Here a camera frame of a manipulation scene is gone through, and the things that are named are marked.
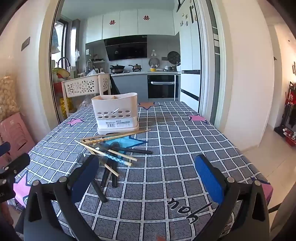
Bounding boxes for yellow plastic basin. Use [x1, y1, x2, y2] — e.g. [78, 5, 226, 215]
[52, 67, 70, 81]

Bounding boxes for pink cardboard box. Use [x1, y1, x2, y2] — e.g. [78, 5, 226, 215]
[0, 112, 35, 163]

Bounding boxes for black built-in oven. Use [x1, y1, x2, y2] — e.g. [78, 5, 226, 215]
[147, 75, 178, 100]

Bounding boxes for round black hanging rack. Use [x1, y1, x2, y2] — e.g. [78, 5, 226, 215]
[167, 51, 179, 63]

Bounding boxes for white spice rack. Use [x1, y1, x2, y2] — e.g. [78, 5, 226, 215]
[87, 58, 105, 70]

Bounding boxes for black range hood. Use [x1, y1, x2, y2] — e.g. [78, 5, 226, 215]
[104, 35, 148, 62]

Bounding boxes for pale lumpy plastic bag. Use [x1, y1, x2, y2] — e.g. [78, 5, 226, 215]
[0, 76, 20, 121]

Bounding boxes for white plastic utensil holder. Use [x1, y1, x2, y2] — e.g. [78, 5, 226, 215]
[91, 92, 140, 135]

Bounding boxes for clear plastic bags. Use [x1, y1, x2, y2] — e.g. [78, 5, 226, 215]
[76, 95, 94, 110]

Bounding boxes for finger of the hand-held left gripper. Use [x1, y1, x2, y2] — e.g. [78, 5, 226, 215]
[0, 153, 31, 180]
[0, 142, 11, 155]

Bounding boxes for black-handled metal spoon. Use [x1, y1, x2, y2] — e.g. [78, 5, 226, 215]
[95, 142, 111, 188]
[77, 154, 108, 203]
[110, 160, 118, 188]
[110, 142, 153, 155]

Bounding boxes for cream plastic basket cart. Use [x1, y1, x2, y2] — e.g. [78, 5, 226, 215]
[60, 74, 111, 116]

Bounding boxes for white wall cabinets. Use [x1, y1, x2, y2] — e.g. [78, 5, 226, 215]
[85, 9, 176, 44]

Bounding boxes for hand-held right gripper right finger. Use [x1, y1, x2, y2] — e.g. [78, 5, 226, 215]
[194, 154, 271, 241]

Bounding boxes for black plastic bag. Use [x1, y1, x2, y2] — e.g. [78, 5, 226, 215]
[109, 76, 122, 95]

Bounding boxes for kitchen faucet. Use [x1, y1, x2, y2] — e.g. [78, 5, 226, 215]
[57, 57, 71, 70]

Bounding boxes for grey checked star tablecloth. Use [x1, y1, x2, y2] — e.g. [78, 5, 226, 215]
[13, 101, 274, 241]

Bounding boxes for white refrigerator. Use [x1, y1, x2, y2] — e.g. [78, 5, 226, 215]
[179, 5, 201, 112]

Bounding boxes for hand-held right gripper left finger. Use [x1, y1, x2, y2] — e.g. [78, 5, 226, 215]
[23, 154, 100, 241]

